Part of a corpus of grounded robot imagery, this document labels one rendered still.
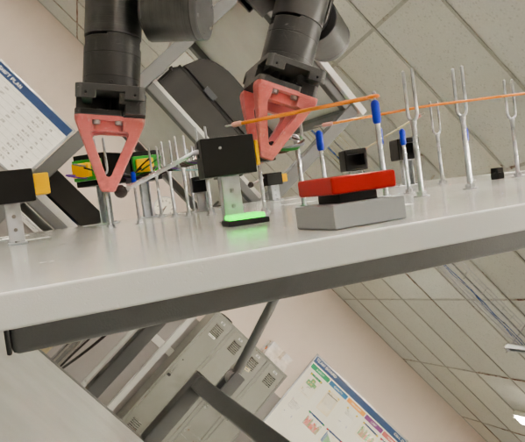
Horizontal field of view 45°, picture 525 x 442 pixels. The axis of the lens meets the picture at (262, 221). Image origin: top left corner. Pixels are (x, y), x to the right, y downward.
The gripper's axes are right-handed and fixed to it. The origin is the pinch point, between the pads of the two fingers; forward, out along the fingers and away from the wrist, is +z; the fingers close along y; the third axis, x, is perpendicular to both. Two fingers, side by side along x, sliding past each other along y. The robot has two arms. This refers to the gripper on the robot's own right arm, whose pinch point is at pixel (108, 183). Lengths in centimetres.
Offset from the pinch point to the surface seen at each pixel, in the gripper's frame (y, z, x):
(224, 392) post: 71, 42, -25
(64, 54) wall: 777, -195, 71
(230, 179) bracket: -1.0, -1.0, -12.5
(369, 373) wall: 746, 214, -347
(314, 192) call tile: -25.4, 1.1, -13.9
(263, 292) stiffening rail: -17.7, 8.8, -12.5
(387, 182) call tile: -27.1, 0.3, -18.5
